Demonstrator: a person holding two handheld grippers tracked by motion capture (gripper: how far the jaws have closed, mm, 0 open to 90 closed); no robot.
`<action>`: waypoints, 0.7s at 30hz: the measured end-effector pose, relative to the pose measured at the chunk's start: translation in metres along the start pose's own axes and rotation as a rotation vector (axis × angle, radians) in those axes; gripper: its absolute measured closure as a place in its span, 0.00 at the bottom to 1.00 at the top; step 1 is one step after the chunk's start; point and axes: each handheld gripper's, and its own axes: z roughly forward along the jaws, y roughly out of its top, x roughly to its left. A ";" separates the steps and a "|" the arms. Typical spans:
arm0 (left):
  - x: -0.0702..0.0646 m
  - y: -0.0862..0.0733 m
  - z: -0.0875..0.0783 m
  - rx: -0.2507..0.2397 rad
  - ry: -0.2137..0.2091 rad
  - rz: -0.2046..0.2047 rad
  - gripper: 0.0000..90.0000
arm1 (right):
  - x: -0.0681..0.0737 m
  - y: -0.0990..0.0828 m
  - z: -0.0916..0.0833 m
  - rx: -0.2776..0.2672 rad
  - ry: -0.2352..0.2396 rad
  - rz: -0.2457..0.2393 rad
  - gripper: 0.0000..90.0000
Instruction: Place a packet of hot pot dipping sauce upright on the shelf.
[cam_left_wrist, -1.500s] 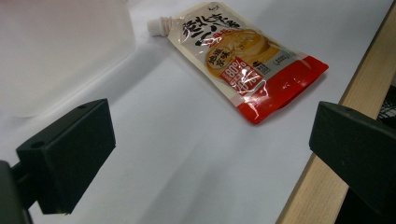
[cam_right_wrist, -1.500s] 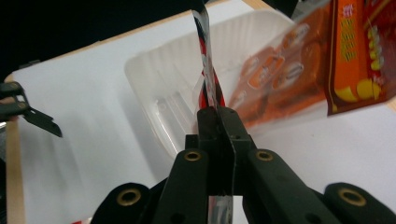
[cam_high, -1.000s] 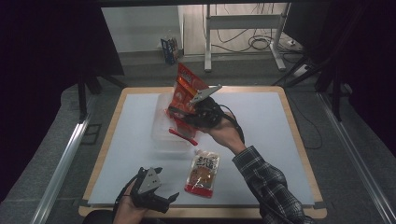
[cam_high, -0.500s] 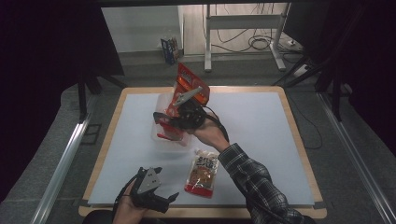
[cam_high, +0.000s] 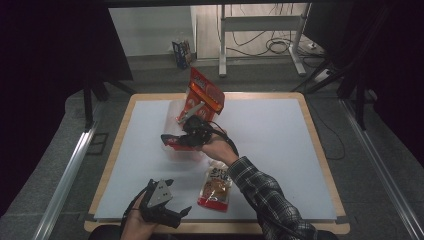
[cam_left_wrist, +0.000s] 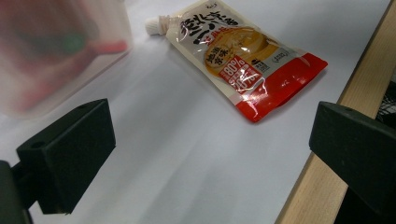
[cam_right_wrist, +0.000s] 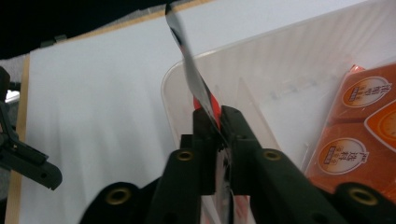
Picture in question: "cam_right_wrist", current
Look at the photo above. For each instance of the grey corner clip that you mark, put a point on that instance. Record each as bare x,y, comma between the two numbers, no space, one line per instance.
53,40

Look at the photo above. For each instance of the orange snack pack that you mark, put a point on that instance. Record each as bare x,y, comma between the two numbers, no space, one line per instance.
358,133

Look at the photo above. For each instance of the red clear wrapper packet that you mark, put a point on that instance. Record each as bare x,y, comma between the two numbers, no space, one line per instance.
194,77

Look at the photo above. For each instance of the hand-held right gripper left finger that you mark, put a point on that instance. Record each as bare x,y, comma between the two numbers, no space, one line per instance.
183,180

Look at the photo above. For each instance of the clear plastic container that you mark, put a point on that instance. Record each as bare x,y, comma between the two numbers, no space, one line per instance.
280,68

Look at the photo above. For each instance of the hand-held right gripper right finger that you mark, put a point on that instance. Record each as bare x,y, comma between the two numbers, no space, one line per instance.
264,180

